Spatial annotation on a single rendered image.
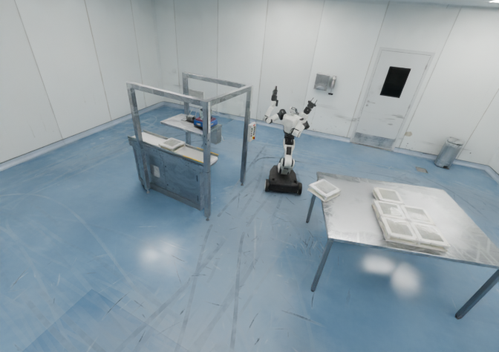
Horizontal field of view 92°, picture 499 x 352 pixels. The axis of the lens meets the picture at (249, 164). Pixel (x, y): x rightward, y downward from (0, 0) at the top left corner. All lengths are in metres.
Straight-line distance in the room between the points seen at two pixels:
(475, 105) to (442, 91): 0.68
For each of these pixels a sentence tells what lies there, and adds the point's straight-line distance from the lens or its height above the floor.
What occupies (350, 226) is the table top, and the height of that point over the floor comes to 0.82.
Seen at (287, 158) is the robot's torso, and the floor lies 0.63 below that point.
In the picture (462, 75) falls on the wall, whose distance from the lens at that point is 6.46.
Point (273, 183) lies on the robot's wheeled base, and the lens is 3.83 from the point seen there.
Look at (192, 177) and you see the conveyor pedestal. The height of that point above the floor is 0.54.
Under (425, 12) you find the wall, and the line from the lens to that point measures 6.15.
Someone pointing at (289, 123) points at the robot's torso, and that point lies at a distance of 3.63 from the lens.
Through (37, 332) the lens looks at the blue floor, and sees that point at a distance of 3.00.
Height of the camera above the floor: 2.34
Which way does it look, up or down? 31 degrees down
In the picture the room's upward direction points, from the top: 5 degrees clockwise
